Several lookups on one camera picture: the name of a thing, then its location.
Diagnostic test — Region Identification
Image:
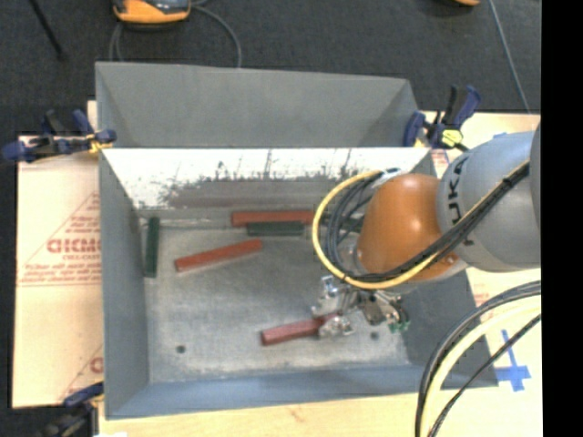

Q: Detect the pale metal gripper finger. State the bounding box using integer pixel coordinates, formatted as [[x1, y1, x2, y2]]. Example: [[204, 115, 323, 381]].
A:
[[317, 314, 356, 340], [311, 275, 343, 317]]

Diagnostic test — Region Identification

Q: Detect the red-brown block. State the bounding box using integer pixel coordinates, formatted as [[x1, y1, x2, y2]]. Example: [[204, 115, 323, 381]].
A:
[[173, 238, 264, 273], [230, 209, 316, 229], [260, 315, 336, 347]]

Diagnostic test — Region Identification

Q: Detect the dark green flat block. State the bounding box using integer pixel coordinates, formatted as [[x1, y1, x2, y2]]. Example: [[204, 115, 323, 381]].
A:
[[143, 217, 162, 279], [246, 221, 306, 238]]

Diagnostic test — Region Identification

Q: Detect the grey metal bin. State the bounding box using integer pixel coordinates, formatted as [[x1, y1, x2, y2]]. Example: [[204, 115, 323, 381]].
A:
[[94, 60, 498, 421]]

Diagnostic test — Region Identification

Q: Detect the brown cardboard board, red print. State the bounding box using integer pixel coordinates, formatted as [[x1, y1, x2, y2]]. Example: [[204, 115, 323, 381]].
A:
[[11, 99, 542, 409]]

